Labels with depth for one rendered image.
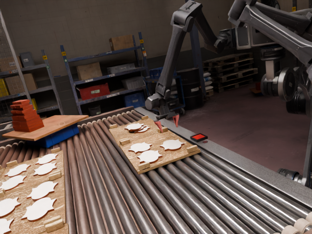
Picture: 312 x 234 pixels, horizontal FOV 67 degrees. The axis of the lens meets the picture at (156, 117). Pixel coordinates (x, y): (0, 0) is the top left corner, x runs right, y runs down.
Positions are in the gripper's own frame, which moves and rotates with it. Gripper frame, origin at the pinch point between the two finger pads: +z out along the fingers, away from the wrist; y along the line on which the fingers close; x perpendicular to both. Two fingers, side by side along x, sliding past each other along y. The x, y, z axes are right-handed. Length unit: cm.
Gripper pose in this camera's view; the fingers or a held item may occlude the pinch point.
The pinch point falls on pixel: (169, 128)
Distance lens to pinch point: 138.3
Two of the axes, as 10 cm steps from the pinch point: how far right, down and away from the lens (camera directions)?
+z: 2.9, 9.5, 1.2
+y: -9.1, 3.1, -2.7
